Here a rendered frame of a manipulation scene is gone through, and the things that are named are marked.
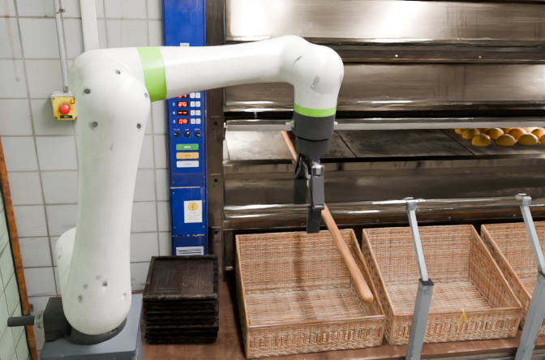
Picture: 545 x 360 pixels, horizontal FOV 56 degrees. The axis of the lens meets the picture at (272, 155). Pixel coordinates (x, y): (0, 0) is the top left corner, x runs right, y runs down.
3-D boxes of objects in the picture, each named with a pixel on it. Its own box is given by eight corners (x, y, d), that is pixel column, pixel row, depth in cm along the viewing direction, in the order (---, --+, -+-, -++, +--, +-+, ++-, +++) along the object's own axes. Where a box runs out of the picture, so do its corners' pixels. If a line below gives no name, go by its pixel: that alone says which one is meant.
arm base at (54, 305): (2, 351, 114) (-3, 330, 112) (22, 308, 128) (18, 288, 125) (123, 342, 118) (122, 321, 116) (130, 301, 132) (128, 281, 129)
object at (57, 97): (57, 115, 202) (53, 90, 198) (83, 115, 203) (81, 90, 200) (53, 121, 195) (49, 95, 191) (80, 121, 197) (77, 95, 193)
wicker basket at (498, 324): (354, 276, 251) (360, 226, 241) (462, 271, 259) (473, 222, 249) (388, 348, 207) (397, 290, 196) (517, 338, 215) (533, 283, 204)
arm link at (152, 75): (76, 122, 98) (66, 59, 94) (70, 105, 109) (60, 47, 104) (169, 109, 105) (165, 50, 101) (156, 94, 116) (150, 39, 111)
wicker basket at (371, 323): (232, 284, 242) (233, 233, 231) (348, 276, 251) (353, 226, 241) (244, 361, 197) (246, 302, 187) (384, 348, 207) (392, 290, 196)
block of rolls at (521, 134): (423, 111, 308) (425, 102, 306) (497, 110, 315) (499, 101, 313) (475, 147, 252) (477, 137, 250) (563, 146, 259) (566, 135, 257)
